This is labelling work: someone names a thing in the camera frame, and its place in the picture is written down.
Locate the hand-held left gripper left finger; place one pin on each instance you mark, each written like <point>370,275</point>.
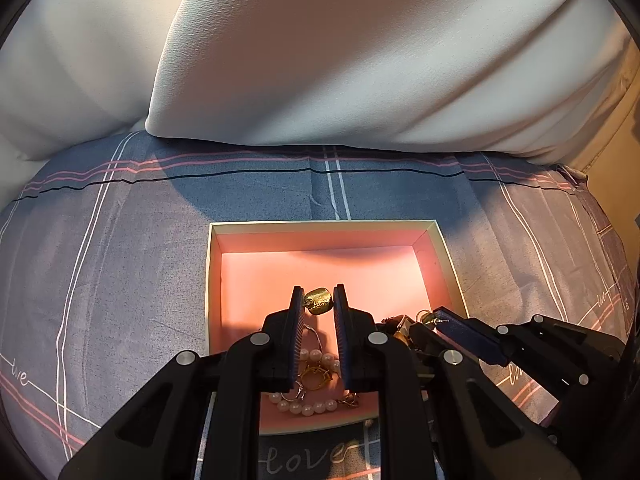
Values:
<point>297,340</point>

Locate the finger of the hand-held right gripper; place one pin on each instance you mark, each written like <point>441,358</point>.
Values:
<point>425,342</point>
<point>472,337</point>

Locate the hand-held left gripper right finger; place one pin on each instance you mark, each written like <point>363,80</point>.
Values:
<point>342,340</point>

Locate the beige cloth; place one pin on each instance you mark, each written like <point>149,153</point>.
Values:
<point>612,160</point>

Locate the large white pillow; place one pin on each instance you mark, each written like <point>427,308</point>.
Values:
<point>375,50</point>

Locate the pale green box pink inside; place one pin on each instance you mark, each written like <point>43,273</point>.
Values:
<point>320,270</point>

